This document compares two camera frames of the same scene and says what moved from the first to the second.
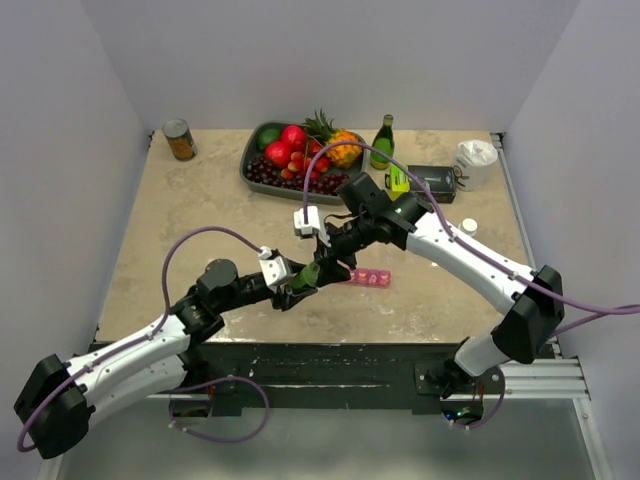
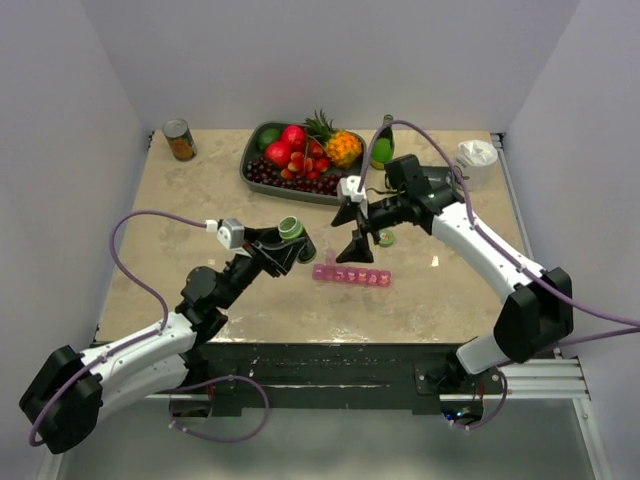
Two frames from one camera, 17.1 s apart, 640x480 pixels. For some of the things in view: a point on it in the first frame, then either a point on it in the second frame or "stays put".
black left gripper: [287, 300] -> [271, 251]
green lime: [268, 136] stays put
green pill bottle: [307, 275] -> [289, 227]
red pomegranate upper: [296, 138] stays put
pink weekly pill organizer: [372, 277] stays put
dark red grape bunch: [260, 169] stays put
